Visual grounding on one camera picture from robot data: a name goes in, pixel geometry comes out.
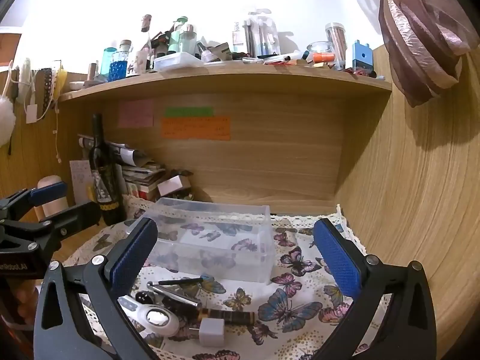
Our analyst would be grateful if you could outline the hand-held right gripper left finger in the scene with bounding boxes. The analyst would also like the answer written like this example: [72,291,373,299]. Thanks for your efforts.
[34,217,159,360]

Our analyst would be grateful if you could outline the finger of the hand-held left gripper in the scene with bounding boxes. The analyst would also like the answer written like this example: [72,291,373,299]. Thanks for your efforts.
[0,181,68,220]
[35,200,102,258]

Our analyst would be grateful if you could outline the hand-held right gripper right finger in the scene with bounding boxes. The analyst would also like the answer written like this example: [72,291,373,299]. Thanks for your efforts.
[313,217,437,360]

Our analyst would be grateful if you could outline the black pen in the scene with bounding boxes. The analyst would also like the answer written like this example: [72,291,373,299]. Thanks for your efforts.
[148,277,204,287]

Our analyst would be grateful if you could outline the metal tweezers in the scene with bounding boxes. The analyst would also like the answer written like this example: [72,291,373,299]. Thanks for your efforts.
[147,283,200,308]

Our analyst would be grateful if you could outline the white handheld beauty device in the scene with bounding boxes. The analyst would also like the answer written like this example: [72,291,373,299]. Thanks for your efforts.
[118,294,181,339]

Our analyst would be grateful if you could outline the clear plastic storage box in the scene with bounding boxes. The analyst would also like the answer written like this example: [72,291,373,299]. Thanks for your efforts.
[140,197,272,284]

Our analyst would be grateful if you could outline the white charger cube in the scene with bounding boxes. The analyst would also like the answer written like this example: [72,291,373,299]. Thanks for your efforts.
[193,319,225,347]

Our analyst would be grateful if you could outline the brown patterned tube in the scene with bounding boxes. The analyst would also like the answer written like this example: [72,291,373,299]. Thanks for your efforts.
[195,307,257,325]

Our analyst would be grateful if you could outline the pink thermos flask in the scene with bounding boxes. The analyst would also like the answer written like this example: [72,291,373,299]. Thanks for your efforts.
[37,176,70,223]

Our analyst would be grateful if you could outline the white handwritten paper note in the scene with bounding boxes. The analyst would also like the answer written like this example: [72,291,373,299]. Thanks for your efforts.
[69,159,94,205]

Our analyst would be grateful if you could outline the dark wine bottle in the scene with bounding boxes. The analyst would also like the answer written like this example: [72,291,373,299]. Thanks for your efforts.
[88,113,127,227]

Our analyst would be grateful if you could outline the butterfly print tablecloth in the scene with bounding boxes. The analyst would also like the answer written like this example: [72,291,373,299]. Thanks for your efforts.
[64,194,380,360]

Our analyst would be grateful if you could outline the stack of books and magazines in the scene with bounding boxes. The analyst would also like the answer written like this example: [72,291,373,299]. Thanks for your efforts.
[78,134,166,202]

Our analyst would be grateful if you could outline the small white cardboard box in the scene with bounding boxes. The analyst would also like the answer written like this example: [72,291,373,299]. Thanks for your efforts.
[157,175,191,196]

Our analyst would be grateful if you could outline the white fluffy puff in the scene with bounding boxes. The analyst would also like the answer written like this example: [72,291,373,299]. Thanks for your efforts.
[0,95,17,148]

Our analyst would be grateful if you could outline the patterned dark headband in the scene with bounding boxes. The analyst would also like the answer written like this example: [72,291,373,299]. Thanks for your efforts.
[41,68,53,121]

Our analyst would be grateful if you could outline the yellow hanging cloth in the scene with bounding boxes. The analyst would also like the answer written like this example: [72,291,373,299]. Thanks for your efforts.
[55,65,68,99]

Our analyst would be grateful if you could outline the pink sticky note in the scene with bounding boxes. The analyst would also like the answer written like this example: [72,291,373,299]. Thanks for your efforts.
[119,100,154,128]

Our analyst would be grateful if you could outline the orange sticky note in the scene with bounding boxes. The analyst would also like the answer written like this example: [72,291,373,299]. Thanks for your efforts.
[161,116,232,142]

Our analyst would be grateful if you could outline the teal plastic bottle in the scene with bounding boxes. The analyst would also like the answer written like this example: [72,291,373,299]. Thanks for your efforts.
[101,47,118,80]

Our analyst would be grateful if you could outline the blue patterned glass bottle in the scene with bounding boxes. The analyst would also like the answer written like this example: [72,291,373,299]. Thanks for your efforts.
[109,41,132,82]

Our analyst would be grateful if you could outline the green sticky note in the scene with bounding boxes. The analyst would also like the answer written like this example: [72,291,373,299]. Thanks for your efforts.
[165,107,214,118]

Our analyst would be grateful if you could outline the clear bottle with illustrated label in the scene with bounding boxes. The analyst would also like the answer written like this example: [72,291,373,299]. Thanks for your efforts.
[134,14,154,76]

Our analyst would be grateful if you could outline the white flat plastic case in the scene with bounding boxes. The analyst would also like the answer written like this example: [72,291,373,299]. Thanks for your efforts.
[154,52,205,73]

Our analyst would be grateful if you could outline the green pump bottle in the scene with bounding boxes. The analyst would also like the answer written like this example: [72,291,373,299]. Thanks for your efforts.
[166,16,188,55]

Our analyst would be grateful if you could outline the clear bottle with silver cap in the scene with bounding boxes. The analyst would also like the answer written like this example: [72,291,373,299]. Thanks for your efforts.
[179,24,198,55]

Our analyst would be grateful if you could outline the wooden shelf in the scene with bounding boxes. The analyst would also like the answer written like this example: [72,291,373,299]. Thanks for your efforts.
[58,61,393,103]

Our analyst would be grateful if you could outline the blue plastic block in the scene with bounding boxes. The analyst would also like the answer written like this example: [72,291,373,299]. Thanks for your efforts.
[352,40,372,70]

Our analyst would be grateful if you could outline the round glass jar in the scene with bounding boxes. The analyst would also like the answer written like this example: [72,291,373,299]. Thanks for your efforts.
[306,41,334,59]

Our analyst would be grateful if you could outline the clear jar of pens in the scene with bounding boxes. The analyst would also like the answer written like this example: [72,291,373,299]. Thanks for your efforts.
[325,22,347,70]

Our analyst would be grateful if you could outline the mauve striped curtain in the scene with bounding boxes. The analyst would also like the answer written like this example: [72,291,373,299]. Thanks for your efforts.
[330,0,472,108]

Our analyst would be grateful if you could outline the clear toothbrush package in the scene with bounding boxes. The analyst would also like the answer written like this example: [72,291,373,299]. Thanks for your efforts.
[244,7,281,58]

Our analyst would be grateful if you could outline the narrow white printed box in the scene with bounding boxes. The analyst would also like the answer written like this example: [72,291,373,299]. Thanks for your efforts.
[232,20,246,53]

